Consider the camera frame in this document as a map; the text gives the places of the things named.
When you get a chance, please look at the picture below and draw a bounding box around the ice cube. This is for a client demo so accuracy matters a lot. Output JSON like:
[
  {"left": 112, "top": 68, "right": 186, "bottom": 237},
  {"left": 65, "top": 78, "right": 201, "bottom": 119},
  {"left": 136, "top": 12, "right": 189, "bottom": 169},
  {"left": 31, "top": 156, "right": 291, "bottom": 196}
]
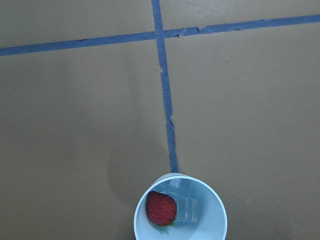
[
  {"left": 175, "top": 196, "right": 198, "bottom": 223},
  {"left": 167, "top": 178, "right": 192, "bottom": 198}
]

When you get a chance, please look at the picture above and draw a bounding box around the red strawberry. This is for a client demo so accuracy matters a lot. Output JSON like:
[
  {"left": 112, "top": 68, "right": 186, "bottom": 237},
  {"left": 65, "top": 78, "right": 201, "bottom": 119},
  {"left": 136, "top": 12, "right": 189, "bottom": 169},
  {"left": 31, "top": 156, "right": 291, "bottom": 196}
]
[{"left": 145, "top": 191, "right": 178, "bottom": 227}]

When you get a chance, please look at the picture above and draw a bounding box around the light blue cup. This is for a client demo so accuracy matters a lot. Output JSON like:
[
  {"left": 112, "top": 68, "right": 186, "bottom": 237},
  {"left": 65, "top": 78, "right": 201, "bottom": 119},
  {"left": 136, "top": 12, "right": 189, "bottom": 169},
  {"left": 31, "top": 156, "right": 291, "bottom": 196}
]
[{"left": 133, "top": 173, "right": 228, "bottom": 240}]

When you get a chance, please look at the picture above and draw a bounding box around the blue tape line centre lengthwise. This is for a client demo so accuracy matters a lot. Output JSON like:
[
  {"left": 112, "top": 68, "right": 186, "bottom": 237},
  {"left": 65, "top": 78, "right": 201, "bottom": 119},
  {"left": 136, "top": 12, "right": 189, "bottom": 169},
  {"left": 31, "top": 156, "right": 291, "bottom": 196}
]
[{"left": 151, "top": 0, "right": 180, "bottom": 173}]

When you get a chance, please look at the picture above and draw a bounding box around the blue tape line centre crosswise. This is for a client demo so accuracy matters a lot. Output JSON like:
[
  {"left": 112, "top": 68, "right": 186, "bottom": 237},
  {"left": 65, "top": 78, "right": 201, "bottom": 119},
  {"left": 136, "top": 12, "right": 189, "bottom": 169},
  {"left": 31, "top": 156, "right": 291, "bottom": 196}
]
[{"left": 0, "top": 14, "right": 320, "bottom": 57}]

